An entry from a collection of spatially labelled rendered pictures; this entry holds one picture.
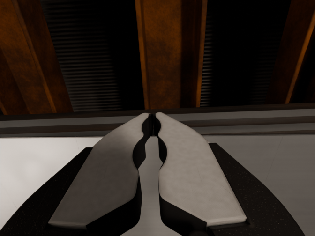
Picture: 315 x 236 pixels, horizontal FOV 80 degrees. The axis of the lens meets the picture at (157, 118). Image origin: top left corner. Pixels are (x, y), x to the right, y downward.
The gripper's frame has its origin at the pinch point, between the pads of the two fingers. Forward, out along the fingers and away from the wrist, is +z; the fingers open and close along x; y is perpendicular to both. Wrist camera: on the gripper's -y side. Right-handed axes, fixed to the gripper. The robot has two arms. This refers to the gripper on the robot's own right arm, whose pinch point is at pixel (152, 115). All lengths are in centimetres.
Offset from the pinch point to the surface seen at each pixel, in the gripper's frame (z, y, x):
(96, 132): 2.1, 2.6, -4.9
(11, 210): 1.0, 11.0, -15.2
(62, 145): 0.9, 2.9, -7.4
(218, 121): 2.9, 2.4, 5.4
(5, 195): 1.0, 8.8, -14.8
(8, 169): 1.0, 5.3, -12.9
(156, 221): 1.0, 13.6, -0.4
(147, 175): 1.0, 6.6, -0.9
